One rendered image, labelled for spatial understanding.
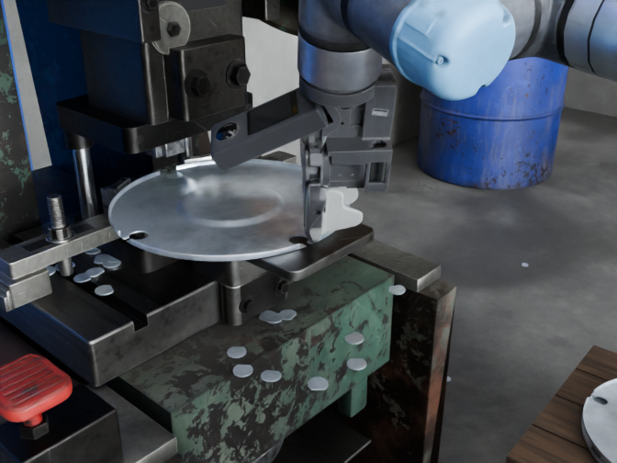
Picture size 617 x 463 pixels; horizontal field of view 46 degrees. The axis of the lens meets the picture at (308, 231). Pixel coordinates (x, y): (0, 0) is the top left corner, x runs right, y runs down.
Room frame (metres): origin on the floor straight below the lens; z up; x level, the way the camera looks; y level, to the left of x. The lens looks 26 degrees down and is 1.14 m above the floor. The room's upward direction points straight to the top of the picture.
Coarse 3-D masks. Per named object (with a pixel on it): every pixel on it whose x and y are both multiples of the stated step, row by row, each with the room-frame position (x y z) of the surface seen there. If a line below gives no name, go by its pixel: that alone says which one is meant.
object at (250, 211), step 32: (256, 160) 0.95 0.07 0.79; (128, 192) 0.85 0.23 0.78; (160, 192) 0.85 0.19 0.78; (192, 192) 0.83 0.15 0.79; (224, 192) 0.83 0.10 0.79; (256, 192) 0.83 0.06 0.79; (288, 192) 0.85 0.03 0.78; (128, 224) 0.75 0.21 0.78; (160, 224) 0.75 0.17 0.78; (192, 224) 0.75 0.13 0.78; (224, 224) 0.75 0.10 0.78; (256, 224) 0.75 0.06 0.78; (288, 224) 0.75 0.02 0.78; (192, 256) 0.67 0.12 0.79; (224, 256) 0.67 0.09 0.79; (256, 256) 0.67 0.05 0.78
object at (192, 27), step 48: (192, 0) 0.83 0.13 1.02; (240, 0) 0.89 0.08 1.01; (96, 48) 0.84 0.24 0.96; (144, 48) 0.78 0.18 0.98; (192, 48) 0.79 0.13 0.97; (240, 48) 0.84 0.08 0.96; (96, 96) 0.85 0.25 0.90; (144, 96) 0.79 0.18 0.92; (192, 96) 0.79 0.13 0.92; (240, 96) 0.84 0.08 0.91
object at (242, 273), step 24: (288, 240) 0.72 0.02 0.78; (336, 240) 0.72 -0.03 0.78; (360, 240) 0.72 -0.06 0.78; (216, 264) 0.75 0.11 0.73; (240, 264) 0.75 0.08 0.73; (264, 264) 0.67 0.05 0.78; (288, 264) 0.66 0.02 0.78; (312, 264) 0.66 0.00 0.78; (240, 288) 0.75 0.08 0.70; (264, 288) 0.78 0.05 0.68; (240, 312) 0.74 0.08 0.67
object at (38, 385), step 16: (0, 368) 0.51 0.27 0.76; (16, 368) 0.51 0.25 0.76; (32, 368) 0.51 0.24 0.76; (48, 368) 0.51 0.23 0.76; (0, 384) 0.49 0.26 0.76; (16, 384) 0.49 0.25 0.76; (32, 384) 0.49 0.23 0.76; (48, 384) 0.49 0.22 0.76; (64, 384) 0.49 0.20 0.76; (0, 400) 0.47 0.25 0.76; (16, 400) 0.47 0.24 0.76; (32, 400) 0.47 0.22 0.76; (48, 400) 0.47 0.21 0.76; (64, 400) 0.48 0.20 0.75; (16, 416) 0.46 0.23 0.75; (32, 416) 0.46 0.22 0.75
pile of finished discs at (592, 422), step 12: (612, 384) 0.99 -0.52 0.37; (600, 396) 0.96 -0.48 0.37; (612, 396) 0.96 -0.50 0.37; (588, 408) 0.93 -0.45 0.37; (600, 408) 0.93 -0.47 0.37; (612, 408) 0.93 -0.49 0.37; (588, 420) 0.90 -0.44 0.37; (600, 420) 0.90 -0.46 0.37; (612, 420) 0.90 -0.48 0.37; (588, 432) 0.86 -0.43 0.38; (600, 432) 0.87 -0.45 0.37; (612, 432) 0.87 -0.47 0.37; (588, 444) 0.86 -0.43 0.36; (600, 444) 0.84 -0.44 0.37; (612, 444) 0.84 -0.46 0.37; (600, 456) 0.83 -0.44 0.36; (612, 456) 0.82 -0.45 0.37
